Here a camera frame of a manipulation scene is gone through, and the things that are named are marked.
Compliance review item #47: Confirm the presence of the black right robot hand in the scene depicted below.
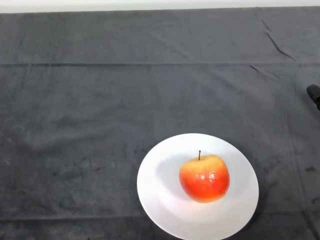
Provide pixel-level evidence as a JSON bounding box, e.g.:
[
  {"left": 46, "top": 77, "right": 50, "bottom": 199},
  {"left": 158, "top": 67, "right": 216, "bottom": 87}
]
[{"left": 306, "top": 84, "right": 320, "bottom": 111}]

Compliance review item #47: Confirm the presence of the red yellow apple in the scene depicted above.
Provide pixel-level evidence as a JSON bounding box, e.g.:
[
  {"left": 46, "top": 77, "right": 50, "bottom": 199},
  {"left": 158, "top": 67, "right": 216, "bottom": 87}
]
[{"left": 178, "top": 149, "right": 231, "bottom": 204}]

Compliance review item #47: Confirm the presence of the round white plate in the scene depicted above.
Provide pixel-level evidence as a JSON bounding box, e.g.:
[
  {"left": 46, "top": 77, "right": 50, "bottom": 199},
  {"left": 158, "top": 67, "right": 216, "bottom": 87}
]
[{"left": 136, "top": 133, "right": 260, "bottom": 240}]

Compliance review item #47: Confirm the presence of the black table cloth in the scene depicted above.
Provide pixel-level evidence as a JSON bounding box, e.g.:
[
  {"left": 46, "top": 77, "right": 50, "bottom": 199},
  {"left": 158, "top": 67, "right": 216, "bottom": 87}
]
[{"left": 0, "top": 6, "right": 320, "bottom": 240}]

